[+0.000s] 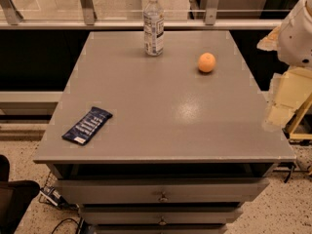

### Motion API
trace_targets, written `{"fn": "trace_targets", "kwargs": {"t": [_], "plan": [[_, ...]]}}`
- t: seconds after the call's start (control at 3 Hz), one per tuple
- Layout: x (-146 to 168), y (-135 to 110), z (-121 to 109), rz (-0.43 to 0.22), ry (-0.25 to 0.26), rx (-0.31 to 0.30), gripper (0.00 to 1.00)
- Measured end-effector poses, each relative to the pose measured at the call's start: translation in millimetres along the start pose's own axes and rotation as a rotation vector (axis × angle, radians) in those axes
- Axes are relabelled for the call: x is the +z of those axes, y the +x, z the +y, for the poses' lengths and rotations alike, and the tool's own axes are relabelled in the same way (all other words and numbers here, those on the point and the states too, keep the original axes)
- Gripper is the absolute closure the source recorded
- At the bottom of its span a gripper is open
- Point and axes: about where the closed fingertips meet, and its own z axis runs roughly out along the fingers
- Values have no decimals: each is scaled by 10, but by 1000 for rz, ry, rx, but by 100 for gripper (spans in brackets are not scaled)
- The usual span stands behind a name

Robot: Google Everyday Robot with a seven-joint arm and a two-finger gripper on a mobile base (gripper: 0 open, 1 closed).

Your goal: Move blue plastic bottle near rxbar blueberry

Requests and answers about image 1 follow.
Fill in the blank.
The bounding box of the grey drawer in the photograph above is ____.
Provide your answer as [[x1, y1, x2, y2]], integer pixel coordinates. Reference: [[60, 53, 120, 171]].
[[55, 178, 269, 205], [79, 207, 243, 225], [96, 225, 227, 234]]

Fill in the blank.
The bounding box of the blue rxbar blueberry wrapper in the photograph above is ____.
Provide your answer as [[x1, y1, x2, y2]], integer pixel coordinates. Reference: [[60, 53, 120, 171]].
[[61, 106, 113, 145]]

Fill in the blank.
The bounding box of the grey drawer cabinet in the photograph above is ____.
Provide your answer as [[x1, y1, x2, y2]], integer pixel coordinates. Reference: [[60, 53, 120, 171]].
[[32, 30, 297, 234]]

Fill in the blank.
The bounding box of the middle grey drawer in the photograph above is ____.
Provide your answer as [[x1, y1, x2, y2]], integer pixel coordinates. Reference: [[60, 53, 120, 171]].
[[79, 207, 243, 225]]

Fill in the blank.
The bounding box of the bottom grey drawer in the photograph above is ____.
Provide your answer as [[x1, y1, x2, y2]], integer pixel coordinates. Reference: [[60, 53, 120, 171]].
[[96, 225, 227, 234]]

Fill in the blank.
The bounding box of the yellow wooden frame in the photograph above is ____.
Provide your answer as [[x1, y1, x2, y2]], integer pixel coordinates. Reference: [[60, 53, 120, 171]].
[[286, 94, 312, 140]]

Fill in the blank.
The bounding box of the top grey drawer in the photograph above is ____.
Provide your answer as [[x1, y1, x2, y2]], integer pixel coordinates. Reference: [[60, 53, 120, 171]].
[[55, 178, 269, 205]]

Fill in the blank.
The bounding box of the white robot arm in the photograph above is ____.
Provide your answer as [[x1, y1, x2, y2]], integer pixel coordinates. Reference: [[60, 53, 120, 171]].
[[277, 0, 312, 67]]

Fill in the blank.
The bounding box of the black office chair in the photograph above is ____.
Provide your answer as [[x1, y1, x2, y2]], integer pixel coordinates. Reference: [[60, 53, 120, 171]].
[[0, 155, 40, 234]]

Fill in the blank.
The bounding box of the blue white power strip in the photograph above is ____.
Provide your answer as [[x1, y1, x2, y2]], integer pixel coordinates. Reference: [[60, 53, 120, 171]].
[[40, 186, 64, 207]]

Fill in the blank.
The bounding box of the clear plastic water bottle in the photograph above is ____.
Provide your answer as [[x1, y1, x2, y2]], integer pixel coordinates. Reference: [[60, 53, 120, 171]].
[[143, 0, 164, 57]]

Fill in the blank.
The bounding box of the black floor cable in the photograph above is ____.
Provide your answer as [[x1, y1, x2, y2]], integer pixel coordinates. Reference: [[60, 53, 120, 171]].
[[50, 216, 86, 234]]

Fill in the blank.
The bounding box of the orange fruit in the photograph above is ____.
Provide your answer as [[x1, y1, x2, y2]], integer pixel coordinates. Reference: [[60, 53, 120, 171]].
[[198, 53, 216, 73]]

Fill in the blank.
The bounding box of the metal glass railing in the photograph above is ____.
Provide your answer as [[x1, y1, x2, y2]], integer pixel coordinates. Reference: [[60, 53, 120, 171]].
[[0, 0, 298, 30]]

